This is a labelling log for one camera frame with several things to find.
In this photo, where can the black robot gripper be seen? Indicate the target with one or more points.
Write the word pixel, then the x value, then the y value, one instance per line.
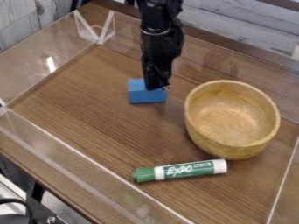
pixel 161 50

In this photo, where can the blue foam block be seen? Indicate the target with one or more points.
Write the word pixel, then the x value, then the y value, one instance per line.
pixel 141 95

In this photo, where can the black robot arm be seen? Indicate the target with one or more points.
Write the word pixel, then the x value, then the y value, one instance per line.
pixel 160 16

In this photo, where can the brown wooden bowl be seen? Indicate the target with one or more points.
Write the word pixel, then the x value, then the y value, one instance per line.
pixel 232 119

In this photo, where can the green Expo marker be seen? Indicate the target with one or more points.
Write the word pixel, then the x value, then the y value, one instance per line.
pixel 176 171

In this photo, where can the clear acrylic tray wall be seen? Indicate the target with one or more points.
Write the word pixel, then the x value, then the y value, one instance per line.
pixel 77 136

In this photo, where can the black metal bracket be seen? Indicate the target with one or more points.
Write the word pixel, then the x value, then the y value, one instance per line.
pixel 42 214

